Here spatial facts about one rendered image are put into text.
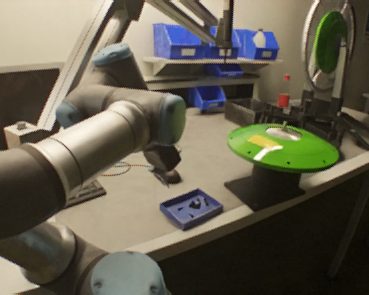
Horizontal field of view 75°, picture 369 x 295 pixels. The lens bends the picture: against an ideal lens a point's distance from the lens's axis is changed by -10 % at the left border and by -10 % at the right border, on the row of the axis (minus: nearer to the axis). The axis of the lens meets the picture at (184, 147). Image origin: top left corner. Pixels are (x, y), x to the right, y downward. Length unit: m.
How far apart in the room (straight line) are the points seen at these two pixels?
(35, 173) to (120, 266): 0.20
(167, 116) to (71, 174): 0.13
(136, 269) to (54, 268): 0.11
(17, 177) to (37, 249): 0.16
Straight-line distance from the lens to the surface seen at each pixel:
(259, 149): 0.67
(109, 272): 0.36
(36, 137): 0.44
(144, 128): 0.29
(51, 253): 0.37
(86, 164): 0.23
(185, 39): 1.53
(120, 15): 0.57
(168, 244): 0.60
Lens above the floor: 1.33
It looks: 23 degrees down
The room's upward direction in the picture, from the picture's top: 2 degrees clockwise
